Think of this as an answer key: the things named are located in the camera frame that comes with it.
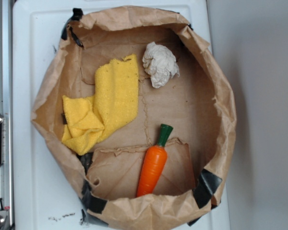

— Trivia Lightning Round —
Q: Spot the white plastic tray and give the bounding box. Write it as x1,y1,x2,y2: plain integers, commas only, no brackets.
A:
9,0,231,230

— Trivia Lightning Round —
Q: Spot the orange toy carrot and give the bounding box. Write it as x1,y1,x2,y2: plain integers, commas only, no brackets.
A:
136,124,173,197

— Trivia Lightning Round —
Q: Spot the brown paper bag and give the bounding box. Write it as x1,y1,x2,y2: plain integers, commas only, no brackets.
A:
31,6,237,230

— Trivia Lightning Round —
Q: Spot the white paper ball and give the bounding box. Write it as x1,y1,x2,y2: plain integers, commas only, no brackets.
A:
142,42,180,89

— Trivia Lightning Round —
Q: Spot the metal side rail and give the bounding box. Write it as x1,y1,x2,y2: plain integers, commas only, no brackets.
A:
0,0,15,230

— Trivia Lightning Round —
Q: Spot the yellow towel cloth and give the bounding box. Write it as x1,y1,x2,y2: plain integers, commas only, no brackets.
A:
61,54,139,156

